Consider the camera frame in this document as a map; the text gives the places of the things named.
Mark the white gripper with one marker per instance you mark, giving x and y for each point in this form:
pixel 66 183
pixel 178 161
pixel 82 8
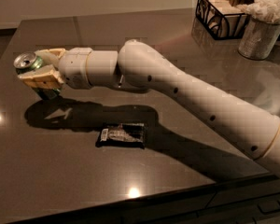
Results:
pixel 74 66

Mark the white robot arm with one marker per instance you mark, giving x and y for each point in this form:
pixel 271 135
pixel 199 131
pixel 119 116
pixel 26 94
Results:
pixel 138 66

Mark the dark cabinet drawer handle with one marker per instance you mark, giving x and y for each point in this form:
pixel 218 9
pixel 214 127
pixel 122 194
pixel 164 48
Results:
pixel 269 207

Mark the black wire napkin basket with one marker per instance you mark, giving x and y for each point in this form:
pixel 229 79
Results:
pixel 223 19

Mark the black snack bar wrapper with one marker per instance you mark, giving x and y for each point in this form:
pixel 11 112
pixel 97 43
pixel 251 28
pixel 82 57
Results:
pixel 123 135

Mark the green soda can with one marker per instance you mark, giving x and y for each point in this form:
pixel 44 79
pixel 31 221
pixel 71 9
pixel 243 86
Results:
pixel 39 71

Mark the metal cup with packets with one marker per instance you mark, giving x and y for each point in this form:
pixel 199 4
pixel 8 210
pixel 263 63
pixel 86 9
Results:
pixel 262 30

